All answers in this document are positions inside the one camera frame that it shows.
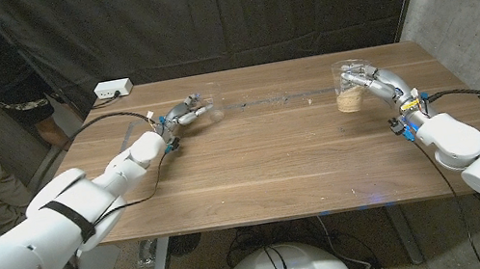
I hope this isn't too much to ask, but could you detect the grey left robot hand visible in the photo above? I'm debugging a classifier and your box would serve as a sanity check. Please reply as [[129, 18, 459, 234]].
[[154, 92, 215, 144]]

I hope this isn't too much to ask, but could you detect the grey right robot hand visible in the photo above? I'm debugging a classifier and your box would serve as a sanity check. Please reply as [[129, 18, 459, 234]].
[[339, 52, 437, 136]]

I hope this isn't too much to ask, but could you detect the black power strip cable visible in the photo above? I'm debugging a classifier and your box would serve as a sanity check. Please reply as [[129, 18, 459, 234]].
[[89, 90, 123, 110]]

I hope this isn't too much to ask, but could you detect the clear plastic bottle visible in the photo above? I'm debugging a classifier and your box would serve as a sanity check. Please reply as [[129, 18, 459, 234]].
[[133, 237, 161, 269]]

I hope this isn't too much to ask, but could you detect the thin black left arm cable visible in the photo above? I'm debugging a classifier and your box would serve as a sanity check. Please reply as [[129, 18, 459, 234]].
[[81, 148, 183, 228]]

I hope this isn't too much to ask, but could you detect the clear cup with sugar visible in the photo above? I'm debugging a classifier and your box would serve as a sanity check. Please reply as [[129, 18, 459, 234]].
[[329, 55, 381, 115]]

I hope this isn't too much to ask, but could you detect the white power strip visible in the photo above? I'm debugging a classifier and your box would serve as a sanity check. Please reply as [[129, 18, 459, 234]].
[[92, 76, 136, 102]]

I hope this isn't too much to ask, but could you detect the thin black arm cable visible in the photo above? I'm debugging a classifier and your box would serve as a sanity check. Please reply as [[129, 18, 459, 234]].
[[81, 148, 183, 228], [409, 128, 480, 269]]

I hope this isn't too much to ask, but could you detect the clear plastic cup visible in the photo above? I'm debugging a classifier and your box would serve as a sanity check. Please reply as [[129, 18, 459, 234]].
[[195, 81, 227, 126]]

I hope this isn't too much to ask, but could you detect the black backdrop curtain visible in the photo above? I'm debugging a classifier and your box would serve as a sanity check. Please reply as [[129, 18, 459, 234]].
[[0, 0, 446, 131]]

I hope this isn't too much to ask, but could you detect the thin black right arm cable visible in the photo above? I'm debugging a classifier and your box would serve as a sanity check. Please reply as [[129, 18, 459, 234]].
[[409, 128, 480, 269]]

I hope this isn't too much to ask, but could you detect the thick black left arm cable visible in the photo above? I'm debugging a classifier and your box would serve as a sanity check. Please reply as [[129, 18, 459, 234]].
[[21, 104, 167, 193]]

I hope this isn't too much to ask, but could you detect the black round slotted disc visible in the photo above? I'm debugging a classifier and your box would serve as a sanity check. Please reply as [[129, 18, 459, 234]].
[[167, 231, 206, 258]]

